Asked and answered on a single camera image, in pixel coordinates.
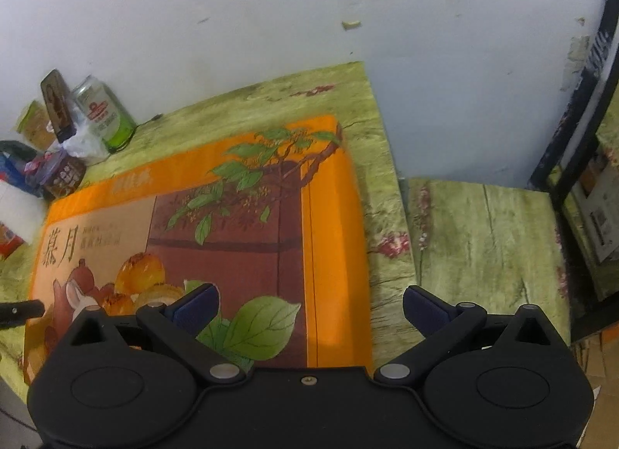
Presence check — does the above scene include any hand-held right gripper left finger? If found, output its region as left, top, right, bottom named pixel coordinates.
left=70, top=283, right=243, bottom=381

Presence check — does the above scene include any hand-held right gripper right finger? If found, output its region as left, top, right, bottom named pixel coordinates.
left=374, top=284, right=566, bottom=379

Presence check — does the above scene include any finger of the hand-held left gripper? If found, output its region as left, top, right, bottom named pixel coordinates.
left=0, top=300, right=45, bottom=330

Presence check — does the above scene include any orange gift box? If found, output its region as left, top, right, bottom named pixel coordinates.
left=23, top=114, right=374, bottom=384

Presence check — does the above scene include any green wood-print desktop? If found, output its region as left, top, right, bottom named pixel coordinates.
left=0, top=61, right=417, bottom=401

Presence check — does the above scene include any red snack packet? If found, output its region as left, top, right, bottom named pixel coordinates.
left=0, top=221, right=25, bottom=261

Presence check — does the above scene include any low green wood-print table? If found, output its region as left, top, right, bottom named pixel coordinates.
left=405, top=177, right=571, bottom=348

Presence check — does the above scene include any white cylinder container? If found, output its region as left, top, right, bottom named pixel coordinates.
left=0, top=180, right=49, bottom=244

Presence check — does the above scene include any brown jar with purple lid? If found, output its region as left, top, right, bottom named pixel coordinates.
left=41, top=151, right=88, bottom=201

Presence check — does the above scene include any clear container with red lid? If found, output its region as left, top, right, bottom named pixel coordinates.
left=24, top=149, right=68, bottom=189

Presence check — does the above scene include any blue drinking bottle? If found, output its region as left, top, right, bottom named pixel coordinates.
left=0, top=139, right=42, bottom=195

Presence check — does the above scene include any white plastic bag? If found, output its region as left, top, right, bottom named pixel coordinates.
left=63, top=122, right=111, bottom=165

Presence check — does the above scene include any beige green snack packet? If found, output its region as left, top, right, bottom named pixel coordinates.
left=17, top=99, right=59, bottom=150

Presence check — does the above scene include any cardboard box with white label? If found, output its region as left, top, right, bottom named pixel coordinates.
left=578, top=149, right=619, bottom=263

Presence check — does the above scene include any green white beer can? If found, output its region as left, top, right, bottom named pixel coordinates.
left=72, top=74, right=137, bottom=154

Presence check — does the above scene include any brown smartphone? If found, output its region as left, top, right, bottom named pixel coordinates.
left=40, top=69, right=78, bottom=142

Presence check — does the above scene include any black metal shelf frame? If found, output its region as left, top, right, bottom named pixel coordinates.
left=527, top=0, right=619, bottom=343

